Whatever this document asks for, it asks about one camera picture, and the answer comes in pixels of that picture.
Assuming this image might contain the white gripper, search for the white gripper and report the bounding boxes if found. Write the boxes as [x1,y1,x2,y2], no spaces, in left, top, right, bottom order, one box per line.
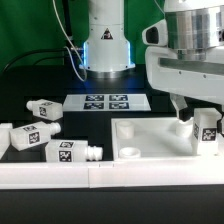
[142,20,224,121]

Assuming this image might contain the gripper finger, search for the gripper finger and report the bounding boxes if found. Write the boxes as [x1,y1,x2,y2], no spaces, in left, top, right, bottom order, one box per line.
[217,115,224,136]

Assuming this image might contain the white square tabletop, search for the white square tabletop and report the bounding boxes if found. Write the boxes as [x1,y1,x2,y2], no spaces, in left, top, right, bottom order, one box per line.
[112,118,224,160]

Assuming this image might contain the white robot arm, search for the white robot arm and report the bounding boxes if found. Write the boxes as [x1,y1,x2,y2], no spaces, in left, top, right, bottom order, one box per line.
[81,0,224,135]

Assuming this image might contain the white front fence bar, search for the white front fence bar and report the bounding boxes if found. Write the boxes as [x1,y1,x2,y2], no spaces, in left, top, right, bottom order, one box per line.
[0,157,224,189]

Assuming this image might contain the white fence bar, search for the white fence bar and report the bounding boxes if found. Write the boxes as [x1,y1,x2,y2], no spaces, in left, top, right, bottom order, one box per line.
[0,157,224,189]
[0,123,13,159]

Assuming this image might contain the white left fence bar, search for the white left fence bar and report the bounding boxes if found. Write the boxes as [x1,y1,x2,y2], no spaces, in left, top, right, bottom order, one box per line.
[0,123,13,159]

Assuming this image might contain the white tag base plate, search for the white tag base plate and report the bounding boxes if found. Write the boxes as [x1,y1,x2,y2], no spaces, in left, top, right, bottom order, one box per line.
[63,94,151,112]

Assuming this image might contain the white cable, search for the white cable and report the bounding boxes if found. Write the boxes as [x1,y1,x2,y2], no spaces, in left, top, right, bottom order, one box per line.
[51,0,88,82]

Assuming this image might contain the black cable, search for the black cable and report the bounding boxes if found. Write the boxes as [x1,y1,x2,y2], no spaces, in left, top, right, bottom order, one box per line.
[0,48,68,76]

